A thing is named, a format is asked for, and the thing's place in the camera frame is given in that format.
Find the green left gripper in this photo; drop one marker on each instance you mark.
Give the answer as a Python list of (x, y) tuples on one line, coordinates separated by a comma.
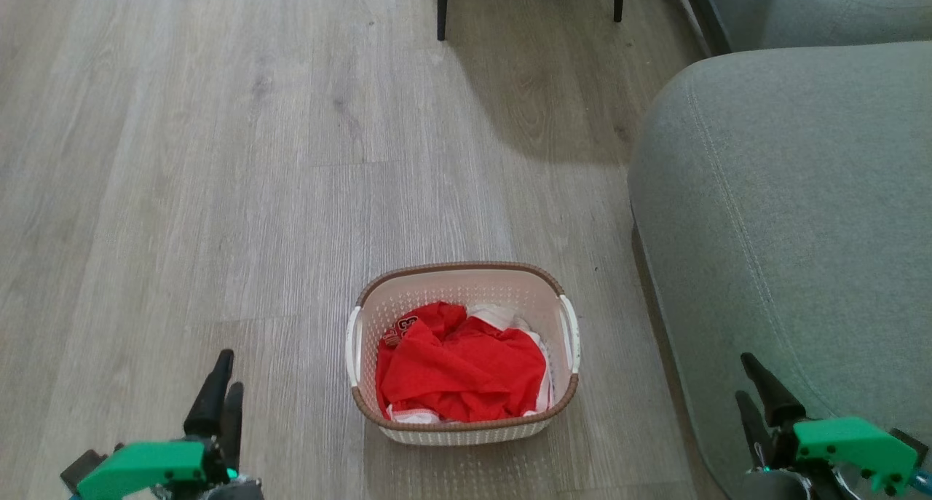
[(145, 465)]

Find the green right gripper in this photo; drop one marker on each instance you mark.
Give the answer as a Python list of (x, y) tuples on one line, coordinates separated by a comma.
[(852, 445)]

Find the white laundry basket brown rim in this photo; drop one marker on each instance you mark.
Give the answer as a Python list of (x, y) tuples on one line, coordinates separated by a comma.
[(466, 285)]

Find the grey-green sofa seat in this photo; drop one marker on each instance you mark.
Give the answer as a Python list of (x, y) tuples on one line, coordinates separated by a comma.
[(801, 194)]

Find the red garment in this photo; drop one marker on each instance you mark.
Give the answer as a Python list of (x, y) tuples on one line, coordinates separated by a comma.
[(451, 369)]

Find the grey-green sofa cushion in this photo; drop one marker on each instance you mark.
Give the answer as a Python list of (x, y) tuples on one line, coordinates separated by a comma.
[(837, 5)]

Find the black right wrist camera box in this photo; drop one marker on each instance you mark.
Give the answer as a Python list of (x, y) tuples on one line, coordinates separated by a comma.
[(910, 442)]

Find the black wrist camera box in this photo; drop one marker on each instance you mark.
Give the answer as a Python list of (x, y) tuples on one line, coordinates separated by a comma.
[(910, 442), (81, 469)]

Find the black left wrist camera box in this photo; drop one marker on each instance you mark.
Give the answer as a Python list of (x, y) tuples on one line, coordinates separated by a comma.
[(81, 469)]

